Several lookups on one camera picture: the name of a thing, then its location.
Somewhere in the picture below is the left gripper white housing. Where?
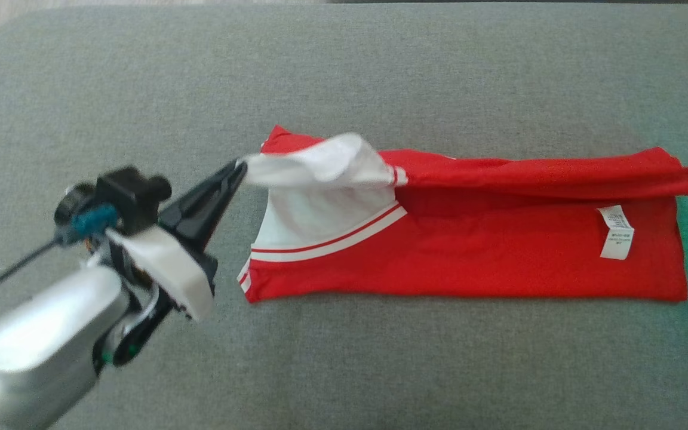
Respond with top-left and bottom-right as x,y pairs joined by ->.
54,161 -> 248,323

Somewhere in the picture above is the red basketball jersey white trim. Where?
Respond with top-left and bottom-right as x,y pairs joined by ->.
236,124 -> 688,304

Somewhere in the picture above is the large grey sofa seat cushion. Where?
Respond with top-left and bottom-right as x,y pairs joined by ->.
0,0 -> 688,430

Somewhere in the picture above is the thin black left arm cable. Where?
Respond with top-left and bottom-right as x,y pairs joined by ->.
0,203 -> 119,299

